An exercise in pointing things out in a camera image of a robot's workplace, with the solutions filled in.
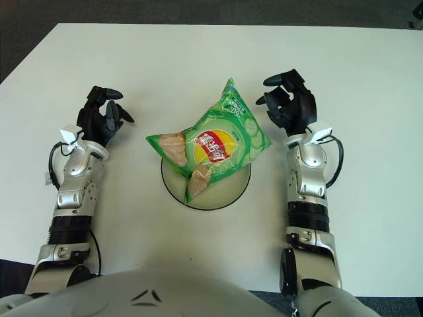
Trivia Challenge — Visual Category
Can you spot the green potato chips bag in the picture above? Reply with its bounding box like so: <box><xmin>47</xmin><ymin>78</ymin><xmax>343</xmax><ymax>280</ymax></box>
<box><xmin>145</xmin><ymin>77</ymin><xmax>274</xmax><ymax>204</ymax></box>

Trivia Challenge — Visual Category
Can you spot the white left wrist label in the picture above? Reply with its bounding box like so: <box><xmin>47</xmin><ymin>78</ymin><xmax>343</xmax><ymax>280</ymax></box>
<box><xmin>59</xmin><ymin>125</ymin><xmax>83</xmax><ymax>155</ymax></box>

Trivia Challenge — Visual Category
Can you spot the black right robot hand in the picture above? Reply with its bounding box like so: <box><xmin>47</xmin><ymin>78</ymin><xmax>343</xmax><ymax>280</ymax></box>
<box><xmin>256</xmin><ymin>68</ymin><xmax>318</xmax><ymax>137</ymax></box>

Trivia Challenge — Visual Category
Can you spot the white plate with black rim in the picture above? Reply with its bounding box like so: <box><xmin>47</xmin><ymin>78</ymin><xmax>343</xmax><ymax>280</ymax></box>
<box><xmin>160</xmin><ymin>155</ymin><xmax>252</xmax><ymax>211</ymax></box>

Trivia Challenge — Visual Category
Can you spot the white right wrist label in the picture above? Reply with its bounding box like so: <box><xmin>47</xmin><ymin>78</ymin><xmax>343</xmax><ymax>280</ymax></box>
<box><xmin>310</xmin><ymin>127</ymin><xmax>333</xmax><ymax>146</ymax></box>

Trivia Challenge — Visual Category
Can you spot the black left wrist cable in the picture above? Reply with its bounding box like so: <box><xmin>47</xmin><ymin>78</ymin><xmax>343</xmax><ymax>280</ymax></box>
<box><xmin>48</xmin><ymin>141</ymin><xmax>83</xmax><ymax>190</ymax></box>

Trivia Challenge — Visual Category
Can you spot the black chair base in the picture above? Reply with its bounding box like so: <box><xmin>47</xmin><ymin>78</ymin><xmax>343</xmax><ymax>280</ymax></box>
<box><xmin>408</xmin><ymin>0</ymin><xmax>423</xmax><ymax>29</ymax></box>

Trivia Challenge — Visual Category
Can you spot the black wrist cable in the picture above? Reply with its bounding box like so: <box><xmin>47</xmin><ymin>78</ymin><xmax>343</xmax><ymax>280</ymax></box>
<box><xmin>48</xmin><ymin>141</ymin><xmax>83</xmax><ymax>190</ymax></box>
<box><xmin>325</xmin><ymin>137</ymin><xmax>344</xmax><ymax>190</ymax></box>

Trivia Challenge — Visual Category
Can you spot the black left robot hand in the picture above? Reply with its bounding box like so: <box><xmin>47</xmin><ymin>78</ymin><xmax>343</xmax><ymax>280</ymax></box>
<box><xmin>76</xmin><ymin>85</ymin><xmax>135</xmax><ymax>149</ymax></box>

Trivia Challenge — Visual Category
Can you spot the thin black elbow cable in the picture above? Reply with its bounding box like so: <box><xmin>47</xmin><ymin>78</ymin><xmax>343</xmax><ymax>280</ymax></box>
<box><xmin>89</xmin><ymin>230</ymin><xmax>102</xmax><ymax>277</ymax></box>

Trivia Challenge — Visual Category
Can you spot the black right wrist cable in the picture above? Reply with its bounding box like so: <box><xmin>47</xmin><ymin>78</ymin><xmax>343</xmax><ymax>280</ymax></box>
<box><xmin>325</xmin><ymin>137</ymin><xmax>344</xmax><ymax>190</ymax></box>

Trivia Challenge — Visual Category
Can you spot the grey robot torso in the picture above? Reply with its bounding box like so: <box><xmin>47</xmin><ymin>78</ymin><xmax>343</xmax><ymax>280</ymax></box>
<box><xmin>0</xmin><ymin>269</ymin><xmax>298</xmax><ymax>317</ymax></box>

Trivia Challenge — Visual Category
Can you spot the white wrist label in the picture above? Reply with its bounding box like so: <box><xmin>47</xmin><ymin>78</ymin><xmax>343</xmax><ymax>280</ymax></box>
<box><xmin>59</xmin><ymin>125</ymin><xmax>83</xmax><ymax>155</ymax></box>
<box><xmin>310</xmin><ymin>127</ymin><xmax>333</xmax><ymax>146</ymax></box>

